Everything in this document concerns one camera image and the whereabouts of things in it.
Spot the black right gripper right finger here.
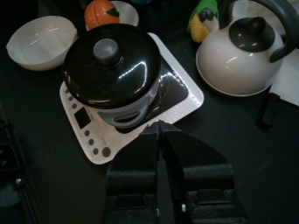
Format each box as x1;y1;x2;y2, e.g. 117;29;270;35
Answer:
160;121;248;224

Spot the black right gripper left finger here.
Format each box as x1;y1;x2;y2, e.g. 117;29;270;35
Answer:
101;121;161;224

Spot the black pot lid grey knob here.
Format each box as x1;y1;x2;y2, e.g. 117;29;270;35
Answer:
61;23;164;109

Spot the white toy induction stove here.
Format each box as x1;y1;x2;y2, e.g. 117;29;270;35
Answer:
58;31;205;165

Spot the yellow toy corn green husk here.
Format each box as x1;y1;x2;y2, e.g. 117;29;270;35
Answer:
185;0;220;44

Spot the white bowl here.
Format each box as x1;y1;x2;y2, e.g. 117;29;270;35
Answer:
4;15;78;72

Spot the small white plate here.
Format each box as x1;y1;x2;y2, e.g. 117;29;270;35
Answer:
109;0;140;28

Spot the orange toy fruit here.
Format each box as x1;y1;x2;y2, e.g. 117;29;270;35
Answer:
84;0;121;31

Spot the white kettle grey handle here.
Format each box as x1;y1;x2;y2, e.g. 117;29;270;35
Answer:
194;0;299;98

